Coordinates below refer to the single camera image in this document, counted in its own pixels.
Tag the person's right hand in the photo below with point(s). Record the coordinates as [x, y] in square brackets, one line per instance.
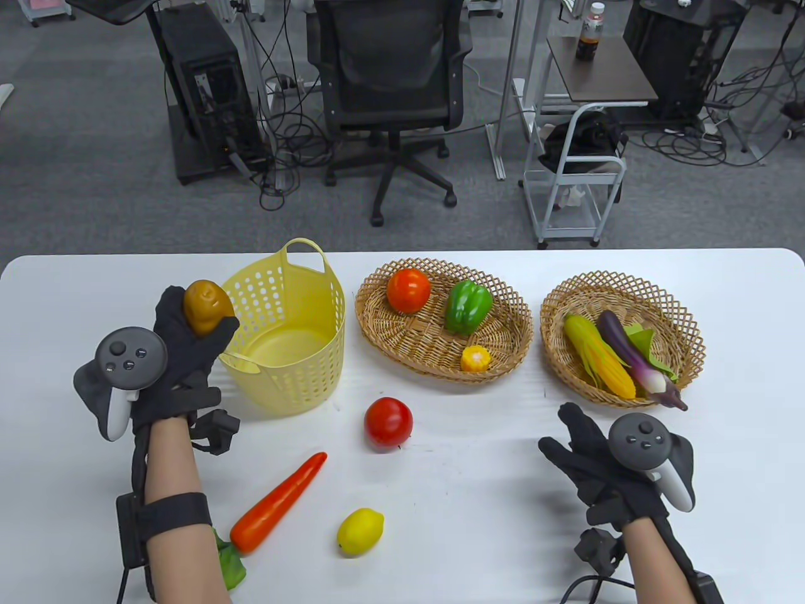
[610, 494]

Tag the person's left hand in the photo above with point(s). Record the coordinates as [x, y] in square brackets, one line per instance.
[182, 371]

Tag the person's left thumb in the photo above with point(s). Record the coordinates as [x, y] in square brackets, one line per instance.
[226, 333]

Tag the person's right thumb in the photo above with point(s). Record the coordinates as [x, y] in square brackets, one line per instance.
[560, 456]

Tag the brown toy potato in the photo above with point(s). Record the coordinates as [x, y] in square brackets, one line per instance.
[206, 307]

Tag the person's left forearm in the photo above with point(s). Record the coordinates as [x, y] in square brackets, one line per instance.
[173, 459]

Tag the person's right forearm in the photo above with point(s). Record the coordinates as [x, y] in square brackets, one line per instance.
[657, 560]

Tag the yellow plastic perforated basket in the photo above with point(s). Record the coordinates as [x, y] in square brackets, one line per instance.
[289, 340]

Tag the grey hand-mounted controller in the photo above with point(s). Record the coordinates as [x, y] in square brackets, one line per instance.
[129, 355]
[641, 440]

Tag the yellow toy corn cob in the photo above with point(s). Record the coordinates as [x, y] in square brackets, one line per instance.
[597, 355]

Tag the round wicker basket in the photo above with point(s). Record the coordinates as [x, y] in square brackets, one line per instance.
[566, 340]

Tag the purple toy eggplant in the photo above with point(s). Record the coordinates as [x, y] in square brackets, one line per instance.
[629, 349]

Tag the small yellow toy pumpkin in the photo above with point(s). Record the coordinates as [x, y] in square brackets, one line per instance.
[475, 358]

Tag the green toy leaf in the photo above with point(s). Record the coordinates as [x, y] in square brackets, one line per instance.
[648, 343]

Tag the green toy bell pepper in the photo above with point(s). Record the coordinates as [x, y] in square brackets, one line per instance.
[468, 307]

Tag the deep red toy tomato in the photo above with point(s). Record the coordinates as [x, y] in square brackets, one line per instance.
[388, 423]

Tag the orange toy carrot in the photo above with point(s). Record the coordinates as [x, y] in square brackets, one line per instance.
[277, 503]

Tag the orange-red toy tomato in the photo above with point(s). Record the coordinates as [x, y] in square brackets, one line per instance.
[409, 289]

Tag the oval wicker basket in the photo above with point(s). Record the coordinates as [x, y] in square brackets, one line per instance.
[415, 333]

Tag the yellow toy lemon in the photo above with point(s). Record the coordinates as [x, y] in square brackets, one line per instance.
[360, 531]

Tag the black computer tower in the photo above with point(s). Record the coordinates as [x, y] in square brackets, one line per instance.
[210, 94]
[682, 50]

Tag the white power strip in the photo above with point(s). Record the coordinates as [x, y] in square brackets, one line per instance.
[280, 85]

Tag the white rolling cart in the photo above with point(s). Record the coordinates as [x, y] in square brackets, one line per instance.
[582, 189]

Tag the black mesh office chair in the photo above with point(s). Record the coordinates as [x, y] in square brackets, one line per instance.
[390, 75]

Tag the black bag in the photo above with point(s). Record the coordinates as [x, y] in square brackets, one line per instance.
[585, 141]

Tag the brown side table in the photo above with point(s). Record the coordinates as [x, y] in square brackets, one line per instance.
[597, 75]

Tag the dark drink bottle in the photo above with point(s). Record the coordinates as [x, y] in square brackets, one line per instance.
[590, 34]

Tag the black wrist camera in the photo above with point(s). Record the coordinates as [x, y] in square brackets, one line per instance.
[217, 431]
[599, 552]

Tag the white desk frame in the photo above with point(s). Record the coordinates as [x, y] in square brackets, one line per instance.
[512, 88]

